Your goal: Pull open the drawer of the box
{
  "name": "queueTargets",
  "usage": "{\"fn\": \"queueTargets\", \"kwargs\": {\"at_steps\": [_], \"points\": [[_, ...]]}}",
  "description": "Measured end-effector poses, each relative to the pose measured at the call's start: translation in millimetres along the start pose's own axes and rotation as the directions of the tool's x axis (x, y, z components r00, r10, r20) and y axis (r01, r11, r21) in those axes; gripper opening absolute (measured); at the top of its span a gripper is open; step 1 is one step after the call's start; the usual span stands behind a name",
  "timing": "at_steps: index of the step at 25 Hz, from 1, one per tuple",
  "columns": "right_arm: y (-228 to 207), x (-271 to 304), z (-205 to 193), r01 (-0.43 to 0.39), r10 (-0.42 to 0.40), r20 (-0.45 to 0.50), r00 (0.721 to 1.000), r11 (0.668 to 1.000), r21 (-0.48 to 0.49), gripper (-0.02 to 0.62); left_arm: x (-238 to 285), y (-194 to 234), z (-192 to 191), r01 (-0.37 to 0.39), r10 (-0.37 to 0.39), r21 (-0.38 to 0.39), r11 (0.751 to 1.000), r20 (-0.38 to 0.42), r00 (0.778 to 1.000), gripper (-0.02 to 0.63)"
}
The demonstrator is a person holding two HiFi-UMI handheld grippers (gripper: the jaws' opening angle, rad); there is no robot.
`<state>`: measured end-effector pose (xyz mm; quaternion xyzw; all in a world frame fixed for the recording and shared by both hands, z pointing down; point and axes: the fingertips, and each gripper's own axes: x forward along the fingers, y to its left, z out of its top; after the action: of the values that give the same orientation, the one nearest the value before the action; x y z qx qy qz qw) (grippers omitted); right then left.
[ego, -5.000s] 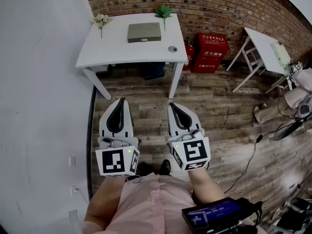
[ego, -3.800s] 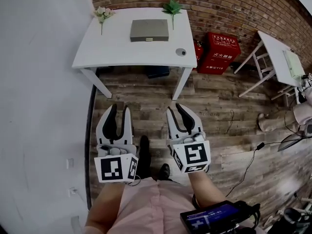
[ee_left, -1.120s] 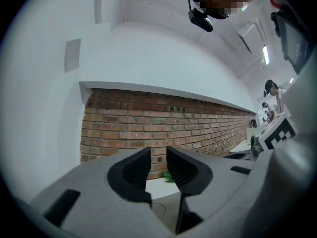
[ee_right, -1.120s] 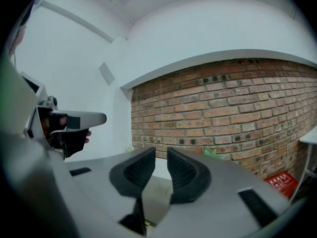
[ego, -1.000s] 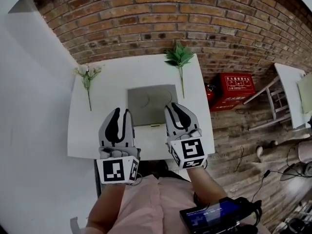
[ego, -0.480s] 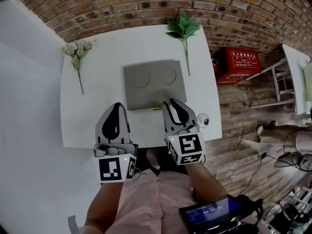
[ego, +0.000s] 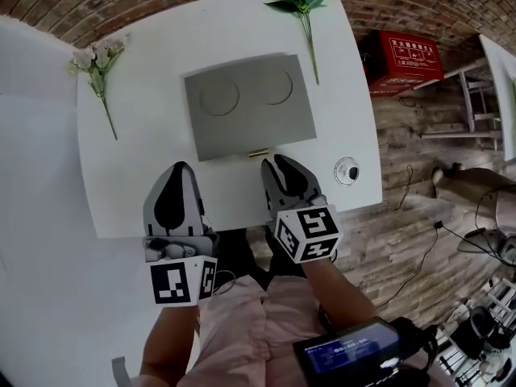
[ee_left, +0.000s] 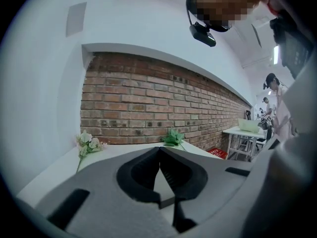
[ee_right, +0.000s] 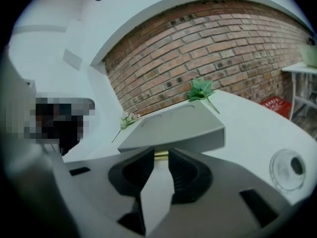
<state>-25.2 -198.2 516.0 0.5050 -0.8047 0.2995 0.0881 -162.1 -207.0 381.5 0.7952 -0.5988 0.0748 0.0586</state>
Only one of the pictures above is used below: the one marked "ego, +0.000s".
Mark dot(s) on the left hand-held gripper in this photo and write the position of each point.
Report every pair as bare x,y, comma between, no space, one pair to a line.
171,282

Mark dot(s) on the white folding table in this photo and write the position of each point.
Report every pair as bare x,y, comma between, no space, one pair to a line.
498,91

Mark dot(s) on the person's black trousers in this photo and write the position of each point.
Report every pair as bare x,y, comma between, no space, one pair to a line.
282,270

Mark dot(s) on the person's right forearm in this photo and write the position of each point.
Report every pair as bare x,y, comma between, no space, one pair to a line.
338,292

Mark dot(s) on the black rolling chair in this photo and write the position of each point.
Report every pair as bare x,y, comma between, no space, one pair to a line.
479,331

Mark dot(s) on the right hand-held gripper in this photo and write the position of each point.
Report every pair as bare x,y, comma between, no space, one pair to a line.
314,232

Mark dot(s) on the person's pink shirt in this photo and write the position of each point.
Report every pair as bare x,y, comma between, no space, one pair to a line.
250,337

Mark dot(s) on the person's left forearm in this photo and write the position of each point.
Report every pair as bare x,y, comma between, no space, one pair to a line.
171,337

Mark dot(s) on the grey drawer box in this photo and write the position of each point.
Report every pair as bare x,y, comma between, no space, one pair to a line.
250,123

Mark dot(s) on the black chair base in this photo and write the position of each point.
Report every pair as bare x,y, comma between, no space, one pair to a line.
479,244

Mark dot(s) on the white artificial flower sprig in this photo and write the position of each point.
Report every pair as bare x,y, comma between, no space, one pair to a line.
94,61

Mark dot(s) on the red fire extinguisher cabinet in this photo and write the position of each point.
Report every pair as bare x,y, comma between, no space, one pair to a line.
407,61

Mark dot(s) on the small round white dish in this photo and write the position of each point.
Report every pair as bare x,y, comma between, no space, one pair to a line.
346,171

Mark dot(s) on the white desk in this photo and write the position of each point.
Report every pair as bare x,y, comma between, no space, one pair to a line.
153,167

